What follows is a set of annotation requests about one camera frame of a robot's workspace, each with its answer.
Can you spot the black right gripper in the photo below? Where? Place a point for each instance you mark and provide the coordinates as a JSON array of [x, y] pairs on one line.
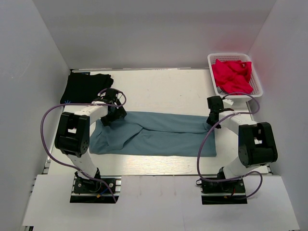
[[209, 121]]

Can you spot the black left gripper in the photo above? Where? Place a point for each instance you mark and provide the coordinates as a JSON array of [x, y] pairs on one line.
[[120, 113]]

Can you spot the teal blue t-shirt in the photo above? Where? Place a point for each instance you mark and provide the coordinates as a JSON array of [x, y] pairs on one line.
[[154, 134]]

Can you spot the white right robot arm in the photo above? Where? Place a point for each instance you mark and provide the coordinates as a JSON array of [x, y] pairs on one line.
[[256, 143]]

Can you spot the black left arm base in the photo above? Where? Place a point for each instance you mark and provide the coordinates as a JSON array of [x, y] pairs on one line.
[[86, 191]]

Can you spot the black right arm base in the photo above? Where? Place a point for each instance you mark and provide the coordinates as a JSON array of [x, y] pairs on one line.
[[222, 193]]

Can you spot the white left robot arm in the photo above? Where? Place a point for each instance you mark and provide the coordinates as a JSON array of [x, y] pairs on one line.
[[73, 133]]

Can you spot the folded black t-shirt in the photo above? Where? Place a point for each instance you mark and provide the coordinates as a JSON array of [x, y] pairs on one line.
[[83, 87]]

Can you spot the crumpled red t-shirt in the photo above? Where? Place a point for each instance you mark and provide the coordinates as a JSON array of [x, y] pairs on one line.
[[233, 76]]

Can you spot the white plastic basket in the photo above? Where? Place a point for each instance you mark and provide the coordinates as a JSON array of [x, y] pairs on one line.
[[237, 97]]

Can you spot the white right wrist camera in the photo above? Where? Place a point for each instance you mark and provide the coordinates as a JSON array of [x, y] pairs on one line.
[[227, 103]]

